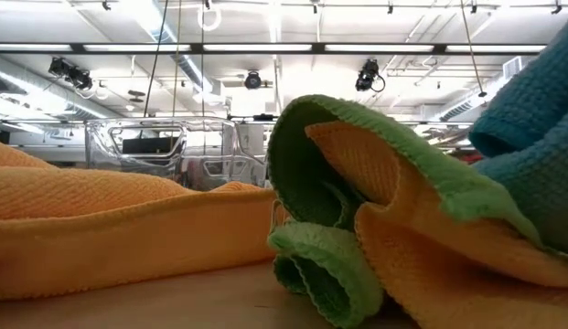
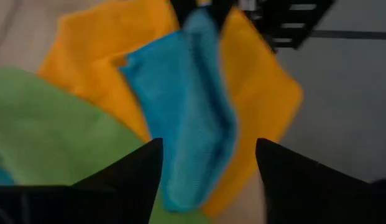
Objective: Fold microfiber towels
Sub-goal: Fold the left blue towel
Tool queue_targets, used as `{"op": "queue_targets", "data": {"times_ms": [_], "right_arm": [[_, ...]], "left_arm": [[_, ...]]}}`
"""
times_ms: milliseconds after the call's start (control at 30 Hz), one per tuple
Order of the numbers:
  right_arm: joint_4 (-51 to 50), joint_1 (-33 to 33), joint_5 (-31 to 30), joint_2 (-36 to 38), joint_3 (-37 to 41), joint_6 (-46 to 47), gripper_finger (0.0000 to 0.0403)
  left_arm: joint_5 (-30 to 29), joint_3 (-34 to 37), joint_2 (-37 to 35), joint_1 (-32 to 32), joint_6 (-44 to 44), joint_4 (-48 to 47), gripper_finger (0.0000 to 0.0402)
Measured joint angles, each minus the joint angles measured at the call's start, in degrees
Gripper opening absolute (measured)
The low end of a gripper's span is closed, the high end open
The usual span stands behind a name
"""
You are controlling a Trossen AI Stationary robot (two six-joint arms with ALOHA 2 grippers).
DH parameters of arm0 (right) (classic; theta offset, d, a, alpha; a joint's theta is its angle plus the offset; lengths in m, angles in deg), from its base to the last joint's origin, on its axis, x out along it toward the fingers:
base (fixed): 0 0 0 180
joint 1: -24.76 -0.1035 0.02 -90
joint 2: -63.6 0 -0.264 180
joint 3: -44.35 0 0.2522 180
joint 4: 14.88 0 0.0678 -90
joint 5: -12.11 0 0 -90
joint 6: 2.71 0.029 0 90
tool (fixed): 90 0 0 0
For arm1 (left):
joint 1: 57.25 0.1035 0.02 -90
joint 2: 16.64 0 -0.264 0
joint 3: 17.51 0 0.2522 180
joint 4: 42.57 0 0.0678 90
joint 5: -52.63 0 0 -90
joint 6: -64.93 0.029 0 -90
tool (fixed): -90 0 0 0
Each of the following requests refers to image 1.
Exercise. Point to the orange microfiber towel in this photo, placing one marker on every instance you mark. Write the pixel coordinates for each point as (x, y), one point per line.
(425, 265)
(105, 237)

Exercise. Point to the ceiling air vent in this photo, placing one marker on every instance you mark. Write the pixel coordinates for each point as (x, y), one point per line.
(512, 67)

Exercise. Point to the black ceiling-mounted camera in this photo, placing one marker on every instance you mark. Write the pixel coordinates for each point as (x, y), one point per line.
(368, 73)
(253, 80)
(73, 73)

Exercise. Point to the blue microfiber towel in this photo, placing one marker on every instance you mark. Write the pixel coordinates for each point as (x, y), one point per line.
(530, 91)

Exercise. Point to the black monitor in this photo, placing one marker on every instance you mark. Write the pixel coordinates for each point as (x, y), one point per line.
(151, 146)

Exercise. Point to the clear plastic bin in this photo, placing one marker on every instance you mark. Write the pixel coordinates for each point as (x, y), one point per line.
(100, 137)

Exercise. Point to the green microfiber towel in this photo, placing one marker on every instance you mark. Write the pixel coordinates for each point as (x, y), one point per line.
(329, 256)

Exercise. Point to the overhead light bar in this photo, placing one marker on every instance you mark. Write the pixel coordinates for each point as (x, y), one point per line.
(196, 47)

